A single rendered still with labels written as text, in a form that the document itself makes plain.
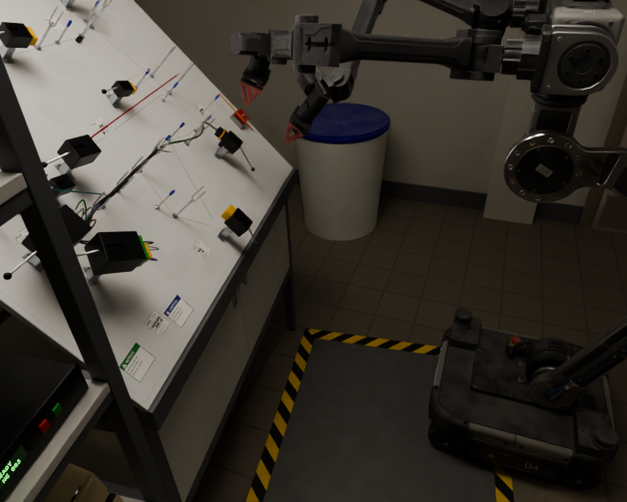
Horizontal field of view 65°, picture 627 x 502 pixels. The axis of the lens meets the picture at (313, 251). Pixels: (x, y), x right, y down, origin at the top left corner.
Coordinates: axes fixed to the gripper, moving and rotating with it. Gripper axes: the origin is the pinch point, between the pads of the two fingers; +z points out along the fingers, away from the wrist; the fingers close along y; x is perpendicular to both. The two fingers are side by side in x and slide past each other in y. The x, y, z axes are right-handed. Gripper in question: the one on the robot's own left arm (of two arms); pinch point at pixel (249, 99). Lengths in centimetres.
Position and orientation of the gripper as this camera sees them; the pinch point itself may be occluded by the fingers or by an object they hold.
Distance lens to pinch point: 158.9
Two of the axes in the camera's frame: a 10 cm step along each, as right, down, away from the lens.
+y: -1.5, 6.3, -7.6
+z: -3.4, 6.9, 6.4
